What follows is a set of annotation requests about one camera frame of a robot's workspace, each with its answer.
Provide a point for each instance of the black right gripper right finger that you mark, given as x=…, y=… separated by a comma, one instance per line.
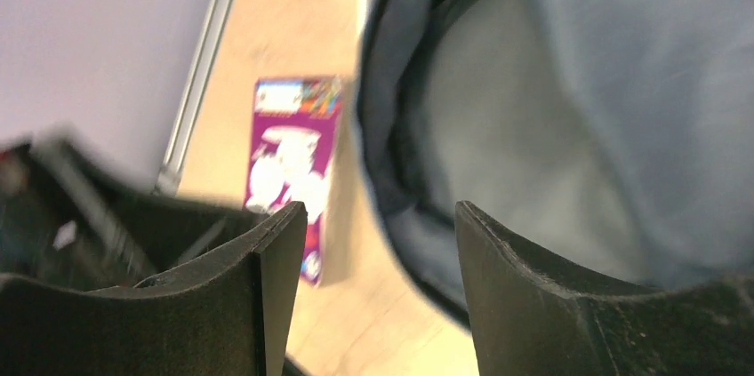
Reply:
x=533, y=312

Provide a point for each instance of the blue fabric backpack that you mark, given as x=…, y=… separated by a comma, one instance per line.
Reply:
x=615, y=133

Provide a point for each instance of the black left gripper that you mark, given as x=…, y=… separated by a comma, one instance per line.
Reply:
x=67, y=222

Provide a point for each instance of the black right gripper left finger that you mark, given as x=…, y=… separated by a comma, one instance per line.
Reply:
x=226, y=312

